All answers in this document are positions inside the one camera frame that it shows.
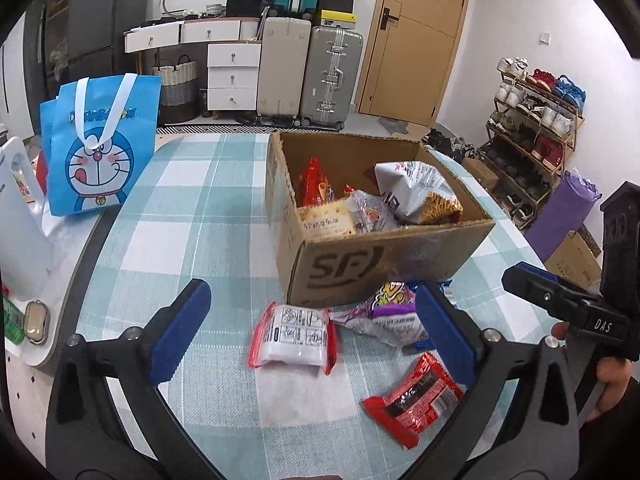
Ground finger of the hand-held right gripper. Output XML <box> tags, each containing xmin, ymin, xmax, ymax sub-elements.
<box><xmin>501</xmin><ymin>261</ymin><xmax>601</xmax><ymax>322</ymax></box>

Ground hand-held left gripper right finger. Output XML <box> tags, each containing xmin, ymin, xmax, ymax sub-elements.
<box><xmin>400</xmin><ymin>281</ymin><xmax>583</xmax><ymax>480</ymax></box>

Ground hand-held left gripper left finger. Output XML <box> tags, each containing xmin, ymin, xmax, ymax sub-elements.
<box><xmin>45</xmin><ymin>277</ymin><xmax>221</xmax><ymax>480</ymax></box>

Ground purple white foil snack bag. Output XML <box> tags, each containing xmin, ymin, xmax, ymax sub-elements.
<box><xmin>331</xmin><ymin>280</ymin><xmax>453</xmax><ymax>350</ymax></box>

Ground red black wafer packet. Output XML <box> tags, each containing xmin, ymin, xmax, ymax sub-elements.
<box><xmin>361</xmin><ymin>351</ymin><xmax>464</xmax><ymax>450</ymax></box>

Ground red white-backed wafer packet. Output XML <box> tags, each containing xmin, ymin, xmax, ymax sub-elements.
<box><xmin>248</xmin><ymin>301</ymin><xmax>339</xmax><ymax>377</ymax></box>

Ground brown cardboard box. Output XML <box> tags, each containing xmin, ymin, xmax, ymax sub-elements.
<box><xmin>265</xmin><ymin>130</ymin><xmax>497</xmax><ymax>308</ymax></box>

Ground large white crinkled snack bag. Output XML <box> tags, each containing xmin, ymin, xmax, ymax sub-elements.
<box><xmin>374</xmin><ymin>159</ymin><xmax>464</xmax><ymax>227</ymax></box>

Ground clear cracker packet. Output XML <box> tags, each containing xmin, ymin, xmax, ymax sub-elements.
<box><xmin>297</xmin><ymin>198</ymin><xmax>358</xmax><ymax>242</ymax></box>

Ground red horn chip bag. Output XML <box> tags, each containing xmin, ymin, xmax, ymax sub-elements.
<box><xmin>295</xmin><ymin>156</ymin><xmax>336</xmax><ymax>209</ymax></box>

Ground person's right forearm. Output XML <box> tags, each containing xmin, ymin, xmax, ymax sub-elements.
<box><xmin>580</xmin><ymin>377</ymin><xmax>640</xmax><ymax>480</ymax></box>

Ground person's right hand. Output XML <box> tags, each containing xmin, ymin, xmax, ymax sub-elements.
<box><xmin>550</xmin><ymin>321</ymin><xmax>635</xmax><ymax>388</ymax></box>

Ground cardboard box on floor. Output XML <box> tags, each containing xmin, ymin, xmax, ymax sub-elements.
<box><xmin>544</xmin><ymin>229</ymin><xmax>604</xmax><ymax>292</ymax></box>

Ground purple rolled mat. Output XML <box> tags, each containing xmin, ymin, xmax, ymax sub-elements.
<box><xmin>521</xmin><ymin>169</ymin><xmax>601</xmax><ymax>264</ymax></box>

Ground small brown floor carton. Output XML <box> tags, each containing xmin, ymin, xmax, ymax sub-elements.
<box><xmin>461</xmin><ymin>156</ymin><xmax>501</xmax><ymax>192</ymax></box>

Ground small beige case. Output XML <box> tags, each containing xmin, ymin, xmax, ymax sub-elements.
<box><xmin>23</xmin><ymin>299</ymin><xmax>51</xmax><ymax>346</ymax></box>

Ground shoe rack with shoes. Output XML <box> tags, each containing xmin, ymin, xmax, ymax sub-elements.
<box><xmin>479</xmin><ymin>56</ymin><xmax>587</xmax><ymax>232</ymax></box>

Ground green drink can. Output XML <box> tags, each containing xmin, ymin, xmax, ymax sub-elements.
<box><xmin>2</xmin><ymin>294</ymin><xmax>27</xmax><ymax>347</ymax></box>

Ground black shoes on floor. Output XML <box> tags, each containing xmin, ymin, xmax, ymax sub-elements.
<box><xmin>424</xmin><ymin>127</ymin><xmax>478</xmax><ymax>162</ymax></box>

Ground white electric kettle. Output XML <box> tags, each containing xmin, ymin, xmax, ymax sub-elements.
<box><xmin>0</xmin><ymin>135</ymin><xmax>56</xmax><ymax>302</ymax></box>

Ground blue cartoon cat tote bag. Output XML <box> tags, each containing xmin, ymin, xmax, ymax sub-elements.
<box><xmin>39</xmin><ymin>73</ymin><xmax>162</xmax><ymax>218</ymax></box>

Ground woven laundry basket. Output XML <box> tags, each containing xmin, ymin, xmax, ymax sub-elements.
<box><xmin>151</xmin><ymin>56</ymin><xmax>200</xmax><ymax>109</ymax></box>

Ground white three-drawer cabinet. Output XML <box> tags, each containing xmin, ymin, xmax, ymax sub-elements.
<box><xmin>206</xmin><ymin>41</ymin><xmax>262</xmax><ymax>112</ymax></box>

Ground wooden door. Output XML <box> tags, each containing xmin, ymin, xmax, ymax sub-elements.
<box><xmin>353</xmin><ymin>0</ymin><xmax>475</xmax><ymax>129</ymax></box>

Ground silver suitcase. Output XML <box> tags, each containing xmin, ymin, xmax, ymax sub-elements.
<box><xmin>299</xmin><ymin>25</ymin><xmax>365</xmax><ymax>130</ymax></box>

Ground beige suitcase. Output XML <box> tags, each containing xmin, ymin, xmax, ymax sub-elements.
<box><xmin>256</xmin><ymin>16</ymin><xmax>312</xmax><ymax>117</ymax></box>

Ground white desk drawers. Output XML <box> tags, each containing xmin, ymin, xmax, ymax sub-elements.
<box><xmin>123</xmin><ymin>16</ymin><xmax>261</xmax><ymax>54</ymax></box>

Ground dark grey fridge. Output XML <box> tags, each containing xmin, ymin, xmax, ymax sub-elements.
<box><xmin>66</xmin><ymin>0</ymin><xmax>152</xmax><ymax>70</ymax></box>

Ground dark glass cabinet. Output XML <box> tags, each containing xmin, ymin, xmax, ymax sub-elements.
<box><xmin>22</xmin><ymin>0</ymin><xmax>73</xmax><ymax>126</ymax></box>

